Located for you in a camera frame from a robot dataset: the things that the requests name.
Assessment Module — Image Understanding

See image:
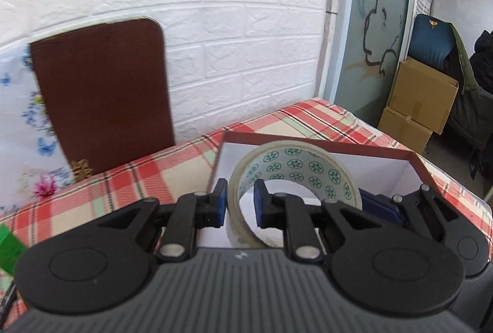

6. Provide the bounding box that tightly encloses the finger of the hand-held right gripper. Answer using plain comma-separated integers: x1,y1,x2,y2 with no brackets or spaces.
361,184,460,242

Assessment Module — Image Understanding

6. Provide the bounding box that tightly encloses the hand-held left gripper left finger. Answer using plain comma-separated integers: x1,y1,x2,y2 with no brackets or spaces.
96,178,229,262

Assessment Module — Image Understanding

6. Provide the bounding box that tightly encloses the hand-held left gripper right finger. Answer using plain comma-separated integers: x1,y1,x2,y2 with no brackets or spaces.
254,178,386,263

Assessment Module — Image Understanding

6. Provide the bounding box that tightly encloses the brown cardboard box white inside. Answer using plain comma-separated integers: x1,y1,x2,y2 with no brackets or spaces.
206,130,443,249

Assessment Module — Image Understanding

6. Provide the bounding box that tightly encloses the clear tape roll green print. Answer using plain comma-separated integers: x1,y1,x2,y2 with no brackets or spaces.
227,140,363,249

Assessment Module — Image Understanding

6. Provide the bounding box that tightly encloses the small tan cardboard box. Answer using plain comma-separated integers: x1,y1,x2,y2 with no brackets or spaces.
378,107,434,155

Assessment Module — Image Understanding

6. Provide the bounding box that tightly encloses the red plaid tablecloth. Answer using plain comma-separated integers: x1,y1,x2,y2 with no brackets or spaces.
0,98,486,330

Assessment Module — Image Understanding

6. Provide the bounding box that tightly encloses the large tan cardboard box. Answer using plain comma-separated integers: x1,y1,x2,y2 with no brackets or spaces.
387,59,460,135

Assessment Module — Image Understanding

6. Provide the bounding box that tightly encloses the glass door with cartoon drawing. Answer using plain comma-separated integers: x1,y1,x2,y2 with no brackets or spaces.
333,0,418,125

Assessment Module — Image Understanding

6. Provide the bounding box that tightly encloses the green jacket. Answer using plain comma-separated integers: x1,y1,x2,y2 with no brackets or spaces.
449,23,480,95

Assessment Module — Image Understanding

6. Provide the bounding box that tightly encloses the blue chair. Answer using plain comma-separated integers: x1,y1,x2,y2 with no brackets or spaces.
408,14,457,72

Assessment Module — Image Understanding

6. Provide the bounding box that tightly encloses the black jacket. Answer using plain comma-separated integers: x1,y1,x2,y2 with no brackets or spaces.
470,30,493,95

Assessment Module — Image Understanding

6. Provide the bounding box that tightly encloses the floral printed plastic bag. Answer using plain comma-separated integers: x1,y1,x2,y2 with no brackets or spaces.
0,44,75,214

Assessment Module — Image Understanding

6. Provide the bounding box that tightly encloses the green plastic item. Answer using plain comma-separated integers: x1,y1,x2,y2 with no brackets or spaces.
0,224,28,276

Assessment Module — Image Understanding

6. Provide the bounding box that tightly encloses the white door frame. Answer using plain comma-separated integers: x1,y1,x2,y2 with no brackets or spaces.
315,0,359,103

